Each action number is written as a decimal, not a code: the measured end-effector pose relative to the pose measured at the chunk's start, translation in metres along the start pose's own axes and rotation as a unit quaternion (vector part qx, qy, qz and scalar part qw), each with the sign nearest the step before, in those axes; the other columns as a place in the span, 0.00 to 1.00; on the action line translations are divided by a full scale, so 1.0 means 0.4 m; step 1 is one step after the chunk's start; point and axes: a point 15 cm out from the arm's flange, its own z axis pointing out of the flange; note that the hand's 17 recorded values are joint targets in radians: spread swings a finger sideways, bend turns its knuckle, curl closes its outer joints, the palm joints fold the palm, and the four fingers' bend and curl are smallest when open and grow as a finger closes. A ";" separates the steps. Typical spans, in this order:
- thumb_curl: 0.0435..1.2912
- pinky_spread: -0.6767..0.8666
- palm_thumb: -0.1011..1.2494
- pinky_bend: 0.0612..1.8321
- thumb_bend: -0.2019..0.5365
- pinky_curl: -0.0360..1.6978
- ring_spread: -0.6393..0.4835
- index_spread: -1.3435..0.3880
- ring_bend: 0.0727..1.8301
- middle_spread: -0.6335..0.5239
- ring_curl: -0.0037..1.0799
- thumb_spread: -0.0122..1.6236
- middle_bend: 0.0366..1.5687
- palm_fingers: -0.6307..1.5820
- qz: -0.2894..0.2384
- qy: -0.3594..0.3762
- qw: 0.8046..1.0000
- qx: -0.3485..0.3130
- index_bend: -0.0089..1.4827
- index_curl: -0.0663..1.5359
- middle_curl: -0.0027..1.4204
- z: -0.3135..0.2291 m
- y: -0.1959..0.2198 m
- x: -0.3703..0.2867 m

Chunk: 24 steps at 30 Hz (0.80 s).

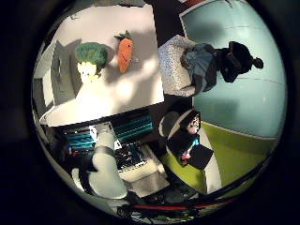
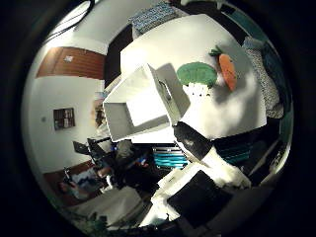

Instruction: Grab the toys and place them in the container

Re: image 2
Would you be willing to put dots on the brown crumpled cloth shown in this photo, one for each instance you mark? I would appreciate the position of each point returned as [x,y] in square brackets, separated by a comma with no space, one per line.
[98,112]

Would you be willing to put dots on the green broccoli plush toy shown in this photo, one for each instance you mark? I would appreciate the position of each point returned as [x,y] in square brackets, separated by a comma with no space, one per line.
[197,74]

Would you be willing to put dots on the black panel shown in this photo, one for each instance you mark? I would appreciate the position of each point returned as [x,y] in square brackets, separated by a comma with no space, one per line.
[117,52]

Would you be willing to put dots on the black monitor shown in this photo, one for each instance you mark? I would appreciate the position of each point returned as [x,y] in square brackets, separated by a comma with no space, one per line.
[86,147]

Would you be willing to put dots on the teal striped object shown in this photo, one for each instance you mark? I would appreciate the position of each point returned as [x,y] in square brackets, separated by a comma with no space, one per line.
[170,158]

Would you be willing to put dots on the white side table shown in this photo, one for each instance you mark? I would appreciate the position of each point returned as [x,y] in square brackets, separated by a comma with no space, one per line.
[110,204]

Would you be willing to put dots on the green leafy plant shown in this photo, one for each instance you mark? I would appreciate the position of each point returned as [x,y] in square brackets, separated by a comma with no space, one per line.
[94,221]

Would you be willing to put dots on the brown wooden wall panel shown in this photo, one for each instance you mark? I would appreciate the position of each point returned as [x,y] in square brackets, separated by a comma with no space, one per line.
[74,64]

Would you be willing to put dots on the grey patterned cloth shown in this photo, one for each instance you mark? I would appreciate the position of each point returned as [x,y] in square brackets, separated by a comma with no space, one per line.
[263,79]

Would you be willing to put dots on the orange carrot plush toy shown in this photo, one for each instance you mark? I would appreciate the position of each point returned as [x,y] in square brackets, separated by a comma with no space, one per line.
[227,70]

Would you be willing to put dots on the white open container box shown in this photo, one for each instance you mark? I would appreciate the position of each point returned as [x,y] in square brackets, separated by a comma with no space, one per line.
[144,108]

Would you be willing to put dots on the seated person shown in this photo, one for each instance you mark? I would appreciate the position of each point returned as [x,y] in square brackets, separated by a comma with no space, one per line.
[87,182]

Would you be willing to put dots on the dark framed wall picture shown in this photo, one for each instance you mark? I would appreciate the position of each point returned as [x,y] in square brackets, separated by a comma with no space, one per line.
[64,118]

